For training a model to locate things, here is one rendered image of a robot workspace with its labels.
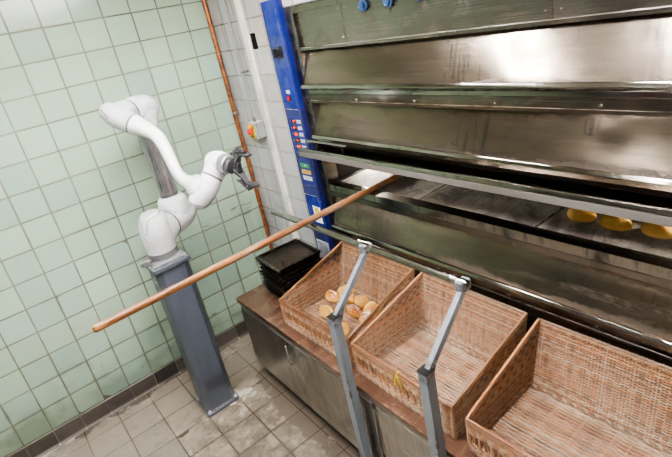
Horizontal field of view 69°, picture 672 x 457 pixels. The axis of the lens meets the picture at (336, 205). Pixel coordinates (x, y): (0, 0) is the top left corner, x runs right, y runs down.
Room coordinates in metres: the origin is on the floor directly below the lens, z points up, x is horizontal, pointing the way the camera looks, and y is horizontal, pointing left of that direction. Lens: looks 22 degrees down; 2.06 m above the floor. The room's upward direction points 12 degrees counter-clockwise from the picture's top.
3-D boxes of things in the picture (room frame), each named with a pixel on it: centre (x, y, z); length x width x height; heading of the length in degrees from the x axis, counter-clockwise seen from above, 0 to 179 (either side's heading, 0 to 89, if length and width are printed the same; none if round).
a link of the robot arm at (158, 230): (2.42, 0.95, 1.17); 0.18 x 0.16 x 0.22; 159
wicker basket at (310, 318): (2.12, 0.04, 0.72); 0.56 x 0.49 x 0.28; 36
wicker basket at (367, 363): (1.63, -0.29, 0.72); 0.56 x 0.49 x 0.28; 34
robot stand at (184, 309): (2.41, 0.96, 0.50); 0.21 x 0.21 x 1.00; 35
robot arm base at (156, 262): (2.40, 0.97, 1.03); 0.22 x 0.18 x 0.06; 125
